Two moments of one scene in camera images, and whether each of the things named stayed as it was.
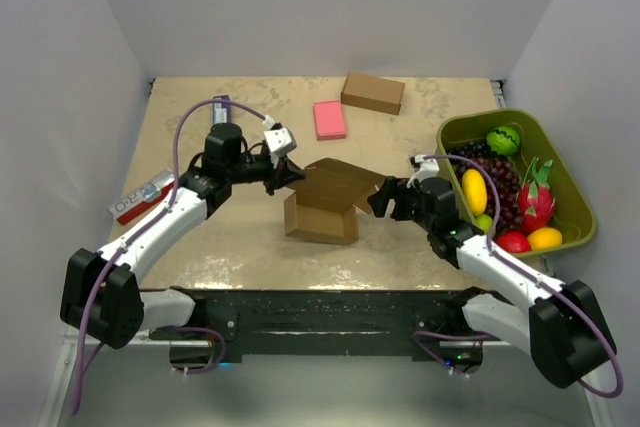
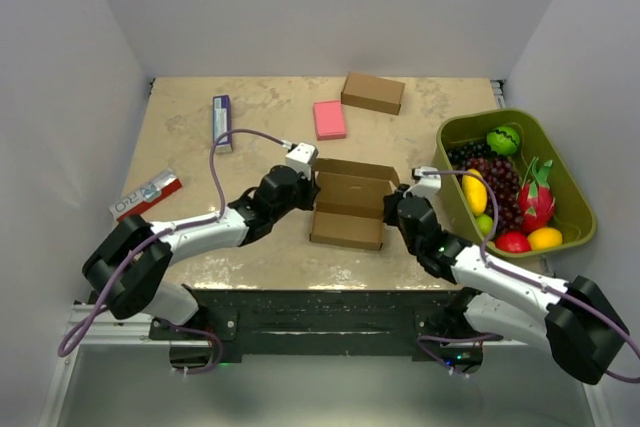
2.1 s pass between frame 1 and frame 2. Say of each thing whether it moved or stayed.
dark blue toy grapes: stayed
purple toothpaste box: stayed
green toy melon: stayed
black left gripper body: moved
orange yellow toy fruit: stayed
